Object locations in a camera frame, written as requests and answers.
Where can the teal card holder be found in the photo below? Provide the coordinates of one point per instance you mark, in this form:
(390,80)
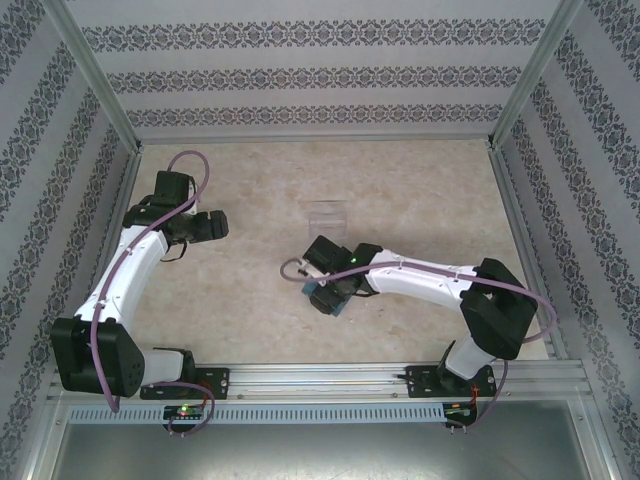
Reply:
(306,290)

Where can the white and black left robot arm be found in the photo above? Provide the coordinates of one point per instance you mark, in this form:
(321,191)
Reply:
(125,280)

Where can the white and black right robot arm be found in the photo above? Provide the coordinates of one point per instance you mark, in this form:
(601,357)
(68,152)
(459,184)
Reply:
(425,285)

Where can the clear acrylic card stand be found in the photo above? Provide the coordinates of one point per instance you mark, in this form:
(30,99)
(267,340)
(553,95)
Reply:
(327,225)

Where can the grey sheet metal tray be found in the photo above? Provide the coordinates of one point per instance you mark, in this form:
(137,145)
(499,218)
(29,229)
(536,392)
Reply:
(320,450)

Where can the right circuit board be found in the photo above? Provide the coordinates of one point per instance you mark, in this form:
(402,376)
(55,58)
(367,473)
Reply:
(460,410)

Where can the circuit board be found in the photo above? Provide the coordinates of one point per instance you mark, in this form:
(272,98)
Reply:
(460,410)
(182,411)

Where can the left circuit board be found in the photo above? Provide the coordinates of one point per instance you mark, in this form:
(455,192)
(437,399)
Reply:
(182,411)

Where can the aluminium mounting rail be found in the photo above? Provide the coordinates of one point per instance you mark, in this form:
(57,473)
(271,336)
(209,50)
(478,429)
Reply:
(320,380)

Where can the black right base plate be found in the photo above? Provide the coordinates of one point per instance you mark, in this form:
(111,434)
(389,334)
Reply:
(420,382)

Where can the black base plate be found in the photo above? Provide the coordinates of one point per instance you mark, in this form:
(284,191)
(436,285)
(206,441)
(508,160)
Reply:
(420,382)
(216,382)

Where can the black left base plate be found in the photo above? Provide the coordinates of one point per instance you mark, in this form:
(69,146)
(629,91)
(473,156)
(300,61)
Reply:
(216,382)

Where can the aluminium frame post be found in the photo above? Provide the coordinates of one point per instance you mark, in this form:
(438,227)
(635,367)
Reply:
(95,75)
(537,75)

